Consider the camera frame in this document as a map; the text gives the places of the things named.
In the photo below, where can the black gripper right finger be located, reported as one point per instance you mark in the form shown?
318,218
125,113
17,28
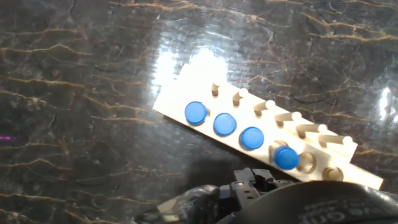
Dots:
273,179

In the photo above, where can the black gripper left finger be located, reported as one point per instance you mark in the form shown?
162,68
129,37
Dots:
245,189

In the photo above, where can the blue capped glass test tube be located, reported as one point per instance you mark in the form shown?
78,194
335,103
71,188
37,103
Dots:
196,112
224,124
286,157
252,138

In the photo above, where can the wooden test tube rack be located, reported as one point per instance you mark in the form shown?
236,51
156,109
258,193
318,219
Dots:
248,112

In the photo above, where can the dark marble pattern mat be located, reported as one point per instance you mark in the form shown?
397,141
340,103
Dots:
77,109

